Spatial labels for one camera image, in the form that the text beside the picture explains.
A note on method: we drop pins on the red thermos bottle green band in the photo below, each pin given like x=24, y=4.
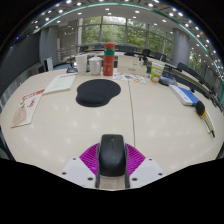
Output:
x=109, y=61

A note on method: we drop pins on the white upright appliance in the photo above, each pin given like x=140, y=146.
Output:
x=49, y=64

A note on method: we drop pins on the white lidded mug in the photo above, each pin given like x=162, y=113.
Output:
x=95, y=66

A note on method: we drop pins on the black microphone yellow band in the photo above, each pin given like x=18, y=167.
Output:
x=200, y=108

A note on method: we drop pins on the white cardboard organizer box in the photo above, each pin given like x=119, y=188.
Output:
x=131, y=66

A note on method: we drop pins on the green printed paper cup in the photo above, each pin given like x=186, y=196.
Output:
x=156, y=73

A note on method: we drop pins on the ceiling lights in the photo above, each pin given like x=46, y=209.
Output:
x=106, y=9

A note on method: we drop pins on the black desk microphone unit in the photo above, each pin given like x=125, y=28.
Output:
x=71, y=69
x=168, y=81

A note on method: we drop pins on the stack of white paper cups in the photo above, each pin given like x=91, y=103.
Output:
x=81, y=65

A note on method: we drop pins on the black mouse pad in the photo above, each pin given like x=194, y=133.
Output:
x=97, y=92

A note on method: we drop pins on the long curved conference table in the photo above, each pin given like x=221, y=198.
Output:
x=173, y=69

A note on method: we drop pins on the black computer mouse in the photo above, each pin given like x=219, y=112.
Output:
x=112, y=156

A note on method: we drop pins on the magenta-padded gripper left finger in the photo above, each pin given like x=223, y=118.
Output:
x=75, y=170

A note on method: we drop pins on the white booklet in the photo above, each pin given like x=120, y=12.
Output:
x=210, y=121

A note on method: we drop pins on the red and white brochure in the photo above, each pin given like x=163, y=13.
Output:
x=28, y=108

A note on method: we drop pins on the dark office chairs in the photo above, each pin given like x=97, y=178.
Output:
x=181, y=66

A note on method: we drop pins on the colourful sticker sheet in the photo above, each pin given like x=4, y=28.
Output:
x=130, y=78

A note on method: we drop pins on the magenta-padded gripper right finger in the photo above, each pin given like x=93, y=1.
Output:
x=148, y=170

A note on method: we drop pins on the white printed paper sheet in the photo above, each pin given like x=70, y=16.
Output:
x=60, y=83

